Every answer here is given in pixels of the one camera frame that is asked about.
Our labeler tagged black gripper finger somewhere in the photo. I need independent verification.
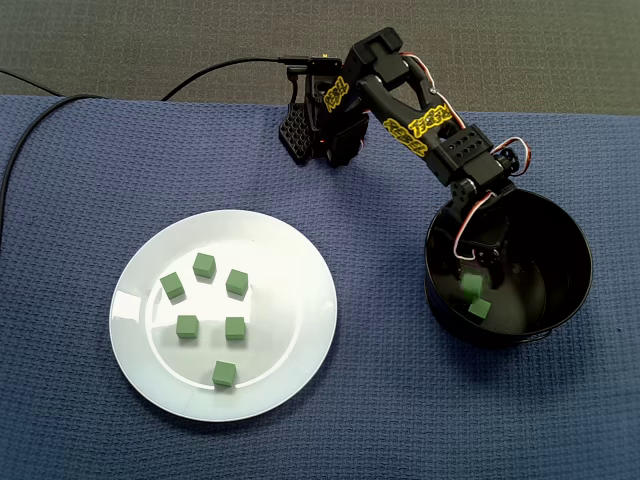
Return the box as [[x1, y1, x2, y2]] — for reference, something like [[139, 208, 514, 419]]
[[479, 249, 507, 292]]

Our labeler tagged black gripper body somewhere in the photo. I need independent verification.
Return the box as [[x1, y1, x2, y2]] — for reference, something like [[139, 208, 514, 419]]
[[447, 184, 517, 274]]

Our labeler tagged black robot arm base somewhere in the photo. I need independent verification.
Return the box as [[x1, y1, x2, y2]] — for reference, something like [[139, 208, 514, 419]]
[[278, 53, 371, 169]]

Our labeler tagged white round plate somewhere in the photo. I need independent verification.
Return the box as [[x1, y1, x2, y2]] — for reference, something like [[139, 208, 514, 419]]
[[108, 208, 339, 424]]

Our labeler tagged black metal bucket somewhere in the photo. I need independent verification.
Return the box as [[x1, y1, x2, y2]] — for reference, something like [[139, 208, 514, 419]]
[[423, 182, 595, 350]]

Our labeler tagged blue waffle weave cloth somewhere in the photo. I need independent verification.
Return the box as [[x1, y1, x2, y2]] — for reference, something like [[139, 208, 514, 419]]
[[0, 94, 640, 480]]

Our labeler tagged white red gripper servo wire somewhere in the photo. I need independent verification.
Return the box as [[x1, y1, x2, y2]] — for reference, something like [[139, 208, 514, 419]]
[[452, 191, 500, 262]]

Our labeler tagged white red wrist servo wire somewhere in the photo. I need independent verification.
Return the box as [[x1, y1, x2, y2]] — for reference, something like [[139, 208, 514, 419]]
[[492, 138, 533, 177]]

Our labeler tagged thin black cable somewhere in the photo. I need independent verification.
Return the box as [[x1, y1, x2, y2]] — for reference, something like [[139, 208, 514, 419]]
[[0, 67, 65, 98]]

